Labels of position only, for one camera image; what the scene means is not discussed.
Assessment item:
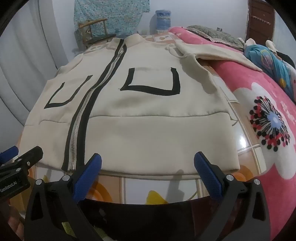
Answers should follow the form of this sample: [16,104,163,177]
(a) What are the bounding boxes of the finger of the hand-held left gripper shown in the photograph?
[0,146,44,179]
[0,146,19,164]

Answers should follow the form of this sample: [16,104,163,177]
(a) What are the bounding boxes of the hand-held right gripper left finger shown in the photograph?
[24,153,103,241]

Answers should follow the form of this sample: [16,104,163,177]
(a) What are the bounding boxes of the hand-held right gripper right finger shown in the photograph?
[194,152,271,241]

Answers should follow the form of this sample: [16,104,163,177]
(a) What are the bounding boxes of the cream zip jacket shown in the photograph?
[23,34,264,180]

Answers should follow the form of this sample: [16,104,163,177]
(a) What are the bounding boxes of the white curtain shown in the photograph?
[0,0,70,149]

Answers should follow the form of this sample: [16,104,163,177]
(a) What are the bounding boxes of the pink floral blanket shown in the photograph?
[168,26,296,241]

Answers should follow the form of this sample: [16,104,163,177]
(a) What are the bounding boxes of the wooden chair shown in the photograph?
[77,19,117,50]

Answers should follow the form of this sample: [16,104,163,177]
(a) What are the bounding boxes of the green lace-trimmed pillow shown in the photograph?
[186,25,245,49]

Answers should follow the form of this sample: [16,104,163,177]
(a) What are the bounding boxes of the blue water bottle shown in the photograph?
[155,10,172,32]

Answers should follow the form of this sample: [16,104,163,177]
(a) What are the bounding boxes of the teal floral cloth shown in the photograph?
[73,0,151,37]

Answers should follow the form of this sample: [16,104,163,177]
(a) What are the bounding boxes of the brown wooden cabinet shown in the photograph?
[246,0,275,44]

